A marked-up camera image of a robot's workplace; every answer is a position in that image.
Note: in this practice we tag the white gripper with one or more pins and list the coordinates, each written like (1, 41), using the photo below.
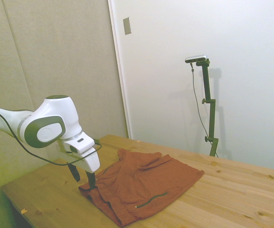
(91, 164)

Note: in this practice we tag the rust red shorts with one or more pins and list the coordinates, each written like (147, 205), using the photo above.
(139, 185)

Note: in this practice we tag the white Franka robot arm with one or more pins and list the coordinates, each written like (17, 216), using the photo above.
(56, 111)

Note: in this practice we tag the white door frame trim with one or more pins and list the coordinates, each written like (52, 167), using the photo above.
(119, 71)

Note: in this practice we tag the black articulated camera stand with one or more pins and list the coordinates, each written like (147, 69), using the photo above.
(207, 85)

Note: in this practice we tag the grey wall plate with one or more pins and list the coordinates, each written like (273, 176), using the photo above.
(127, 26)

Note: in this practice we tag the silver bar camera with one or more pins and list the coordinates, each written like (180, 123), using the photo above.
(196, 59)

